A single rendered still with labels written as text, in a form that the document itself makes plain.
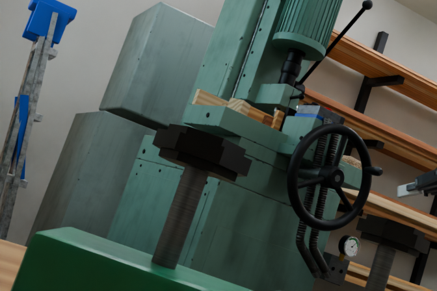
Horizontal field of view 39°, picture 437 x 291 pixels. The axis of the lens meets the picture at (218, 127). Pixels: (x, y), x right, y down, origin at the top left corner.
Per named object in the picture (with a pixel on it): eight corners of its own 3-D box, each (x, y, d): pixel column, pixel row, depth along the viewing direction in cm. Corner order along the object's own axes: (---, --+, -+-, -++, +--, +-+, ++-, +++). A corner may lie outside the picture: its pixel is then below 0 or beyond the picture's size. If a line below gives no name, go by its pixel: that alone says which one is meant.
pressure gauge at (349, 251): (339, 260, 185) (348, 234, 186) (331, 257, 188) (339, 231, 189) (354, 265, 188) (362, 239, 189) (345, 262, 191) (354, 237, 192)
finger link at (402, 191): (421, 192, 155) (419, 191, 155) (398, 197, 160) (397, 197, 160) (421, 181, 156) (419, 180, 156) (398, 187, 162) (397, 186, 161)
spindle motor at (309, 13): (293, 38, 189) (325, -53, 194) (260, 41, 204) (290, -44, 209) (334, 62, 198) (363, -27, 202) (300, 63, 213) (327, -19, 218)
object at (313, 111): (315, 118, 175) (322, 99, 175) (291, 116, 184) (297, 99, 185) (348, 134, 181) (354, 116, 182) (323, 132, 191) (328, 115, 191)
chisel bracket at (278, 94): (277, 108, 192) (286, 83, 194) (251, 107, 204) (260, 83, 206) (294, 117, 196) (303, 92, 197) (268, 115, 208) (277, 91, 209)
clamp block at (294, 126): (304, 147, 172) (314, 116, 173) (275, 143, 183) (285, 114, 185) (341, 164, 179) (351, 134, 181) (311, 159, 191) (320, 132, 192)
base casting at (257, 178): (218, 178, 169) (229, 147, 171) (134, 158, 219) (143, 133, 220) (334, 223, 192) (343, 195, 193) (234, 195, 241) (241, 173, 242)
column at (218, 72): (200, 149, 206) (269, -46, 215) (170, 144, 225) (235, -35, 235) (252, 171, 217) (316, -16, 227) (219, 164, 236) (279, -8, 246)
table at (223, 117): (236, 128, 160) (244, 106, 161) (181, 122, 186) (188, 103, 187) (391, 197, 190) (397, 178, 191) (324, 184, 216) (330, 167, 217)
